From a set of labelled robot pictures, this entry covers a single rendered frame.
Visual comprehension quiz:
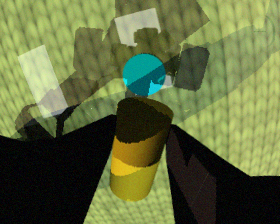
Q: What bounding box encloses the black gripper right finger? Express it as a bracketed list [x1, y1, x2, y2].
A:
[165, 124, 280, 224]

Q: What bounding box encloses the yellow cylinder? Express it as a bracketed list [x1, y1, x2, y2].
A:
[109, 97, 174, 201]

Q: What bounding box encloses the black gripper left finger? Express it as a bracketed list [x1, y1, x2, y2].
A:
[0, 114, 116, 224]

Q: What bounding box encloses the cyan circle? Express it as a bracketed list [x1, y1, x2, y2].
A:
[122, 54, 166, 96]

